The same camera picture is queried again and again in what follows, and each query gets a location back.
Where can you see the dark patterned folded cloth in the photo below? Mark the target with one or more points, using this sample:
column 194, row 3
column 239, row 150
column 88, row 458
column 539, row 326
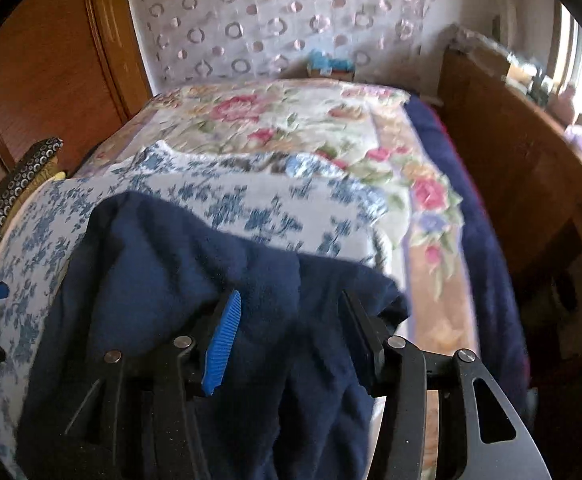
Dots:
column 16, row 185

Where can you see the yellow cloth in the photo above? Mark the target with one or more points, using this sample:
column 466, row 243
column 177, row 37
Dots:
column 55, row 176

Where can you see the circle patterned curtain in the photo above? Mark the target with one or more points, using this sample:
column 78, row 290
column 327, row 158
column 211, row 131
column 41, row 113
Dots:
column 271, row 15

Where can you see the navy printed t-shirt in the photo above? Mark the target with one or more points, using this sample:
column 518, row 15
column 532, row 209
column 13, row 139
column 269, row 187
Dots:
column 161, row 265

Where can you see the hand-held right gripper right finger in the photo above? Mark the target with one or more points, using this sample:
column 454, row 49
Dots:
column 366, row 345

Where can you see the navy blanket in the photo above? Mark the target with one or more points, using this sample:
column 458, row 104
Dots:
column 476, row 220

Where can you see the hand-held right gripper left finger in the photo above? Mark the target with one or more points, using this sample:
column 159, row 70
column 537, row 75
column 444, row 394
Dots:
column 221, row 345

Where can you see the wooden cabinet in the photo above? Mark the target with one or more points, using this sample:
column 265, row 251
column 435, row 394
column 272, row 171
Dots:
column 521, row 160

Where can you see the pink container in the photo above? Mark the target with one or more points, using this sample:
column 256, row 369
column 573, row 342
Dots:
column 567, row 102

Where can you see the wooden wardrobe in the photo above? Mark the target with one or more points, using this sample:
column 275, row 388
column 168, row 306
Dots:
column 46, row 60

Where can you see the blue floral bed sheet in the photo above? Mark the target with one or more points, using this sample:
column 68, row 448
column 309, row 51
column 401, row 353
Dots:
column 251, row 205

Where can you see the floral blanket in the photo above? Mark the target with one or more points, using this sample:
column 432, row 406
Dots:
column 281, row 120

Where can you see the small cardboard box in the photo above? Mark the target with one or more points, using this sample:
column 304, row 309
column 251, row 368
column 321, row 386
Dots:
column 331, row 66

